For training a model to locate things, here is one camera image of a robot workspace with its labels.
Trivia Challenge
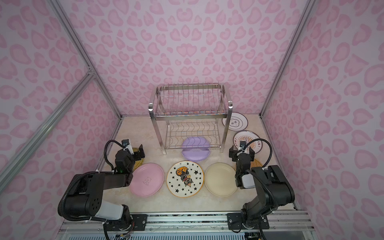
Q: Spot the yellow woven plate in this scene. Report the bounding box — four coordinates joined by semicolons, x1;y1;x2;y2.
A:
134;158;145;171

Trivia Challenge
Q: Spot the pink bear plate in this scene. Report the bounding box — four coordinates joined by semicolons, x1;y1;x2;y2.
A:
130;163;164;198

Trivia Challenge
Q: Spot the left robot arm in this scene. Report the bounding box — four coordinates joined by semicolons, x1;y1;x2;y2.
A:
58;145;145;226

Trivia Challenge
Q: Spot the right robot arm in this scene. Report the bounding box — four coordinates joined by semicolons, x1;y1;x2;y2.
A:
227;146;295;233

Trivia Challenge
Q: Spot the steel two-tier dish rack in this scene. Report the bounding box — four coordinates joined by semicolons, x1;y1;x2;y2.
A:
148;83;234;155

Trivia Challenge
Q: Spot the orange woven plate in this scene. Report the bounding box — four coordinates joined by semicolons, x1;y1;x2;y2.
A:
251;159;263;168

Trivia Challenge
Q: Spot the white plate orange sunburst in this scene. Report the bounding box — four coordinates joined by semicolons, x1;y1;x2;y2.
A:
233;131;263;154

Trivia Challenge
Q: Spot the cream plain plate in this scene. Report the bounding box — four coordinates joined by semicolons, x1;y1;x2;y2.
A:
205;163;238;198

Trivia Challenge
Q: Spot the white plate black rim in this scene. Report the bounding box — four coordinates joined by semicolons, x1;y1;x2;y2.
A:
229;112;249;132

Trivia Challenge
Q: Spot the purple shell-shaped plate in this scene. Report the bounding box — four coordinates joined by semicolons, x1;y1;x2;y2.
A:
182;137;211;162

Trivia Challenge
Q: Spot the white star cartoon plate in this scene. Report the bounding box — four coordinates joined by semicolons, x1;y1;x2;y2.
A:
166;161;205;198

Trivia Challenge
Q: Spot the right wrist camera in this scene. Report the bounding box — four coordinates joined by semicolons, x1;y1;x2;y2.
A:
238;141;248;151

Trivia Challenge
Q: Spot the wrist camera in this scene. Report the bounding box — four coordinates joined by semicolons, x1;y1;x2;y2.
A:
238;141;248;151
122;139;134;155

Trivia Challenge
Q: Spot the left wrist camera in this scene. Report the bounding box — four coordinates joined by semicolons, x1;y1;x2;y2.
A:
122;139;134;155

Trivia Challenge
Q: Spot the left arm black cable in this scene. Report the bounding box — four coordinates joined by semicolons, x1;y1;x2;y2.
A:
103;139;125;172

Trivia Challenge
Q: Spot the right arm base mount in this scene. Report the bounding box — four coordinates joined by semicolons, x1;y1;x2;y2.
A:
226;212;270;232

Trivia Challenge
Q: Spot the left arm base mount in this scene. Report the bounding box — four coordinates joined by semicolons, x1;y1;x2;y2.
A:
104;214;148;232

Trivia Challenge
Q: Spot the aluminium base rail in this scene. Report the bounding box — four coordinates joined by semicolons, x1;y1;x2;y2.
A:
56;210;318;240

